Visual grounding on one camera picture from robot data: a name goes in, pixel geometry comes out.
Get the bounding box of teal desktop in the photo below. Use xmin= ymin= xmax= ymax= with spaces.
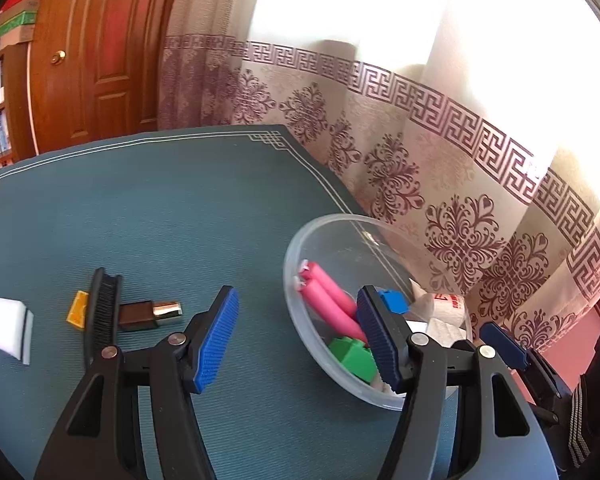
xmin=0 ymin=125 xmax=556 ymax=480

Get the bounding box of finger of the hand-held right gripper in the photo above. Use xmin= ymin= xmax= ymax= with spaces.
xmin=480 ymin=322 xmax=567 ymax=412

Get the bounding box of wooden door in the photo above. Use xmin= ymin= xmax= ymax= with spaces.
xmin=30 ymin=0 xmax=188 ymax=158

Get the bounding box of green toy block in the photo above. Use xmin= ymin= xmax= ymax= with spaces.
xmin=328 ymin=337 xmax=379 ymax=386

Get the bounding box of blue toy block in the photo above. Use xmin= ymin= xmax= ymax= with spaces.
xmin=380 ymin=289 xmax=411 ymax=316

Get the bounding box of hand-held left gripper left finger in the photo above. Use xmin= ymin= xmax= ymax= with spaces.
xmin=34 ymin=285 xmax=241 ymax=480

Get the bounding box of green striped box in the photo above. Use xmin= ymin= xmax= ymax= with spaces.
xmin=0 ymin=10 xmax=41 ymax=38

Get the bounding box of black brush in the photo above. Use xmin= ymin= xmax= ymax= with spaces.
xmin=82 ymin=267 xmax=123 ymax=368

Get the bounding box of brown glass bottle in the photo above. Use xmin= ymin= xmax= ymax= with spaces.
xmin=117 ymin=300 xmax=184 ymax=331

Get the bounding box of white squeeze tube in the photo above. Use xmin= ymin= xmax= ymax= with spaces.
xmin=417 ymin=291 xmax=472 ymax=335

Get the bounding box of wooden bookshelf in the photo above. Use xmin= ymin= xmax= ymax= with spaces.
xmin=0 ymin=40 xmax=36 ymax=173

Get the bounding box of white sponge with black stripe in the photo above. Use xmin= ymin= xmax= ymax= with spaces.
xmin=0 ymin=297 xmax=34 ymax=365

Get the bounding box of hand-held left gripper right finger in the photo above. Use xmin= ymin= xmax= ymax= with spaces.
xmin=356 ymin=285 xmax=561 ymax=480

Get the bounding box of clear plastic bowl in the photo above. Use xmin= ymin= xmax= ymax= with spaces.
xmin=283 ymin=213 xmax=473 ymax=411

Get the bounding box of patterned beige curtain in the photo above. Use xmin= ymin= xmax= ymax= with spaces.
xmin=157 ymin=0 xmax=600 ymax=356

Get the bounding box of yellow toy block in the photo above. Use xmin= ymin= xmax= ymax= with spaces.
xmin=66 ymin=291 xmax=90 ymax=331

